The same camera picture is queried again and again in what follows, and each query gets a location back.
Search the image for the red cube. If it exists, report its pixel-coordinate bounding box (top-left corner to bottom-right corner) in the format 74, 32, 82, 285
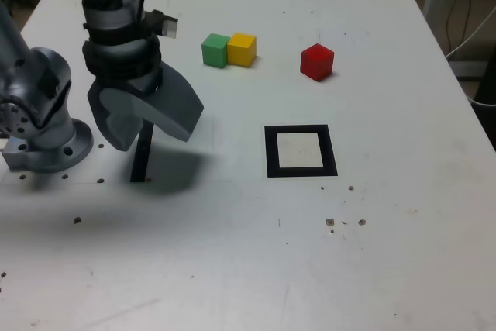
300, 43, 335, 83

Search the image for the black tape strip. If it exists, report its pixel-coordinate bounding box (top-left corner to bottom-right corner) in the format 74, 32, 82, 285
129, 121, 156, 184

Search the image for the black tape square outline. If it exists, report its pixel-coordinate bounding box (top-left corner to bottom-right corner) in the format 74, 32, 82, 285
263, 124, 339, 178

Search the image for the thin black cable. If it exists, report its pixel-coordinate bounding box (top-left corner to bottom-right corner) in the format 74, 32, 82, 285
445, 0, 473, 55

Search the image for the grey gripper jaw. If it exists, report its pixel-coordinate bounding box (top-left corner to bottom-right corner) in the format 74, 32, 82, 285
87, 82, 143, 153
131, 60, 205, 143

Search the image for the green cube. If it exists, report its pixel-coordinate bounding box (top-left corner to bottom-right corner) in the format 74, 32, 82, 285
201, 33, 232, 68

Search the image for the yellow cube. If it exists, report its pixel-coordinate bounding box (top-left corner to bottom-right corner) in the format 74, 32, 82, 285
226, 33, 257, 67

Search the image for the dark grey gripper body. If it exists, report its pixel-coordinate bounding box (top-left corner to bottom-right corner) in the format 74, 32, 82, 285
90, 68, 164, 95

